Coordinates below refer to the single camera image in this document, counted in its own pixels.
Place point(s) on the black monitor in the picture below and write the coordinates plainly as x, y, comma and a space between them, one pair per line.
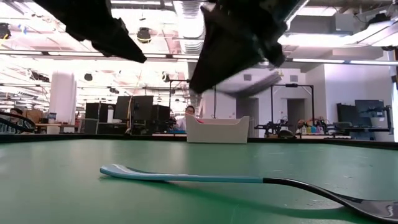
143, 107
370, 108
345, 113
122, 107

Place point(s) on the black desk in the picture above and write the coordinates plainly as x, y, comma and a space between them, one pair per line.
360, 129

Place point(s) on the black curved bar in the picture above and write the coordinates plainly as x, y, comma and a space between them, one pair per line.
18, 115

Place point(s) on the black cabinet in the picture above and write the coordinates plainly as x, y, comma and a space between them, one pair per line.
93, 110

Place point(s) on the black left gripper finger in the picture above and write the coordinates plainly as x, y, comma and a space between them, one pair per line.
121, 43

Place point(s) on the silver fork crossing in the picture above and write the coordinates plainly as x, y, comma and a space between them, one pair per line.
186, 177

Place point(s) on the black computer case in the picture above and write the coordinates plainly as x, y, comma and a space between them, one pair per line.
161, 116

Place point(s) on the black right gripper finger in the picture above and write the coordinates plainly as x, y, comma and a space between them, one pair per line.
276, 53
227, 49

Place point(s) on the person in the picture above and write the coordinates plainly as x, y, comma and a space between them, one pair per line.
189, 111
16, 111

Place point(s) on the ribbed silver air duct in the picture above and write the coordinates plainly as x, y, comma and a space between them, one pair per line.
189, 31

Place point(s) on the black table edge rail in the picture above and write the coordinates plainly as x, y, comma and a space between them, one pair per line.
93, 137

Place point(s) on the black metal rig frame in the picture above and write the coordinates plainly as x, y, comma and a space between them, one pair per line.
170, 99
292, 85

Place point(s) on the wooden table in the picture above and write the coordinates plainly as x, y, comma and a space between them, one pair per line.
53, 125

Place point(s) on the white pillar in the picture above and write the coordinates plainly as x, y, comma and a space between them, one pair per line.
62, 102

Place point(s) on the black overhead camera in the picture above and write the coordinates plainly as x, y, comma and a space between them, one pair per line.
144, 35

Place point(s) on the grey door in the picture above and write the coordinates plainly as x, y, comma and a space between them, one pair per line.
297, 109
247, 107

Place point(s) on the blue background robot arm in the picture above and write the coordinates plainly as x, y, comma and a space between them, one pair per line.
273, 127

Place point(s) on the smooth silver air duct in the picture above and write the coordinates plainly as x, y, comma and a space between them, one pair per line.
303, 6

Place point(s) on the white plastic bin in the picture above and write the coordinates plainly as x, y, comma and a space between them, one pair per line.
217, 132

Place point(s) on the cardboard box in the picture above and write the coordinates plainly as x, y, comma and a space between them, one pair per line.
34, 115

